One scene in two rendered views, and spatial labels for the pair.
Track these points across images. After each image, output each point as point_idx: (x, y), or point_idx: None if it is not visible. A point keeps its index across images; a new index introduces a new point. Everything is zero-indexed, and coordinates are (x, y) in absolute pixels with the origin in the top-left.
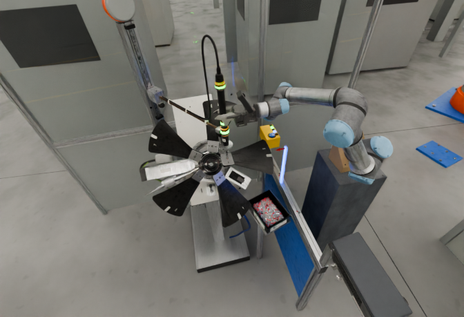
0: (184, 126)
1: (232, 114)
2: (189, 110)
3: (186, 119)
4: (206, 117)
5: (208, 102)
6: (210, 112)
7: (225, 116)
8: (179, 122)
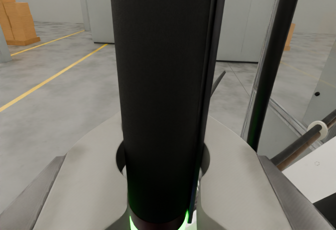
0: (308, 179)
1: (58, 221)
2: (315, 130)
3: (335, 178)
4: (322, 203)
5: (264, 62)
6: (253, 138)
7: (77, 145)
8: (314, 163)
